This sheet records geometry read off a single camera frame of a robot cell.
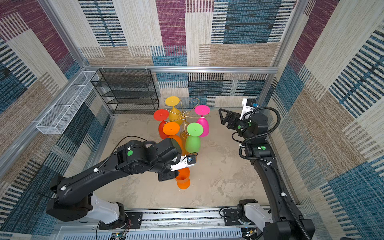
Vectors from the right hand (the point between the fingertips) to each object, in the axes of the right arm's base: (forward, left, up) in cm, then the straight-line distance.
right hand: (225, 113), depth 70 cm
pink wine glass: (+5, +10, -2) cm, 11 cm away
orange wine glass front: (-7, +24, -2) cm, 25 cm away
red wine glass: (+2, +30, -2) cm, 30 cm away
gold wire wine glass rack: (+3, +18, -3) cm, 19 cm away
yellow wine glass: (+8, +25, -9) cm, 27 cm away
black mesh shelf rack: (+41, +61, -17) cm, 76 cm away
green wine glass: (-9, +15, -10) cm, 20 cm away
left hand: (-21, +22, -8) cm, 31 cm away
